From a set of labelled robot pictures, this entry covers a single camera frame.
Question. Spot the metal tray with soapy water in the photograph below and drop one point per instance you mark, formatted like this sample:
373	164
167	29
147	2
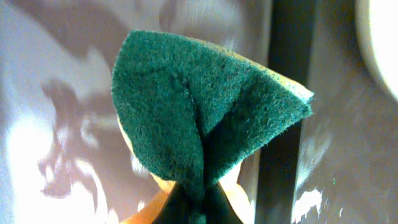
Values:
67	161

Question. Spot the green and yellow scrub sponge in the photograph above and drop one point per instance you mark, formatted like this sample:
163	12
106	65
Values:
191	111

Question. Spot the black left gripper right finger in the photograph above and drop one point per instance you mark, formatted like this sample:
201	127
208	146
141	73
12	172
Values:
218	209

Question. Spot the dark brown serving tray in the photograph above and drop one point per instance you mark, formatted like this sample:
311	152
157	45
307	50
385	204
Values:
347	166

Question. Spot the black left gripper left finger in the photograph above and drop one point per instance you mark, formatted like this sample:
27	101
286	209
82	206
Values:
176	209

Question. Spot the cream plate with red stain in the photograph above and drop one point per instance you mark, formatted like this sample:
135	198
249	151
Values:
376	28

